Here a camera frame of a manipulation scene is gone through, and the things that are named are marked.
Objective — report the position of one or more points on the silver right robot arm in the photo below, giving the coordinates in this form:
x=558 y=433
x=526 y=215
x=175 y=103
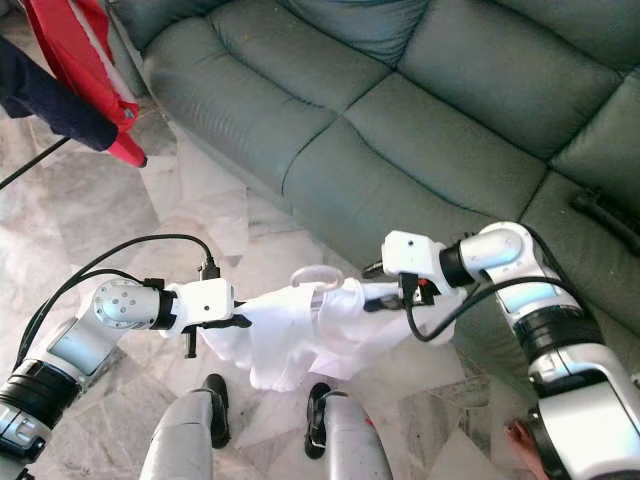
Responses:
x=550 y=310

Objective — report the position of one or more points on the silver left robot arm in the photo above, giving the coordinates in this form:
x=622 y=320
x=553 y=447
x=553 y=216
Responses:
x=80 y=350

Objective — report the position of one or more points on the grey-green leather sofa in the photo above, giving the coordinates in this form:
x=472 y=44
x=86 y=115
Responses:
x=380 y=100

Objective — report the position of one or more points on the red garment white trim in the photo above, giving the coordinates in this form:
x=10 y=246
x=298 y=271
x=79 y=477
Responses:
x=80 y=60

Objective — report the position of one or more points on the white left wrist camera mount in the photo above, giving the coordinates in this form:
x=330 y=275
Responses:
x=202 y=302

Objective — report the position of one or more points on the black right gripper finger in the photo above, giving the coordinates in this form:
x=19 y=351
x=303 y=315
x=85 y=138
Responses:
x=385 y=301
x=372 y=269

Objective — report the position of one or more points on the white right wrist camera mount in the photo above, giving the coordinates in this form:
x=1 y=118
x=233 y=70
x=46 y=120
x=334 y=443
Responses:
x=412 y=253

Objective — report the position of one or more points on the navy blue garment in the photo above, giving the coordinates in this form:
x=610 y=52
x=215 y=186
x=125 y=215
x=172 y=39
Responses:
x=50 y=100

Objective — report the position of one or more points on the white shirt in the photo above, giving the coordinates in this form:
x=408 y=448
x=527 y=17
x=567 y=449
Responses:
x=300 y=335

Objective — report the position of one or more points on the silver right robot leg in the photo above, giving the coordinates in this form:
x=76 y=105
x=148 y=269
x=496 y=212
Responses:
x=350 y=445

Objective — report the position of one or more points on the black handheld controller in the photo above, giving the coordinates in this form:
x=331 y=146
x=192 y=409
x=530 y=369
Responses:
x=605 y=218

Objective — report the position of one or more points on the black metal clothes rack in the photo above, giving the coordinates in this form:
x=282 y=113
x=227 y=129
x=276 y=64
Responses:
x=30 y=163

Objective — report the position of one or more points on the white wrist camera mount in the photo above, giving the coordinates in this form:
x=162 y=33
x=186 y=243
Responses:
x=202 y=302
x=412 y=253

